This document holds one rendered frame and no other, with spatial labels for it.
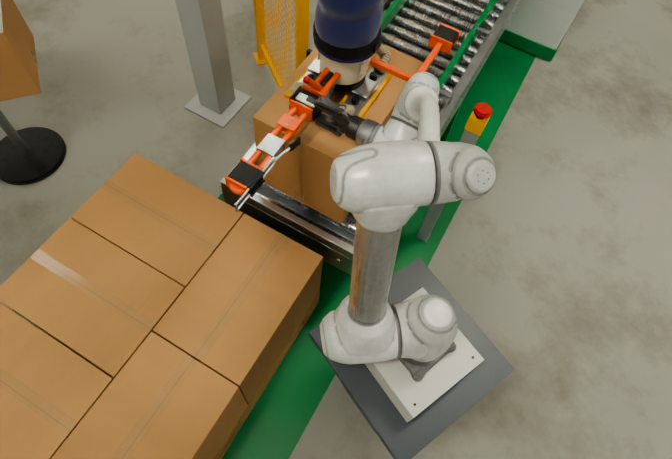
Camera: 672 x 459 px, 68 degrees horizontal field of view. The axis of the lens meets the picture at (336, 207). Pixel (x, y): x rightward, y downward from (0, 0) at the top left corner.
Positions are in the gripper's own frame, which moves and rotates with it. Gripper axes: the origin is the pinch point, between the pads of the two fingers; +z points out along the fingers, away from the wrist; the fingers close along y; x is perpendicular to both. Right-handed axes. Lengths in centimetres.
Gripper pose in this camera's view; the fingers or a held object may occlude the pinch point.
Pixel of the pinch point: (306, 104)
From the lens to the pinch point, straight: 166.0
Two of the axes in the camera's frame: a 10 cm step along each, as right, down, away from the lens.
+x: 4.9, -7.3, 4.8
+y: -0.6, 5.2, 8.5
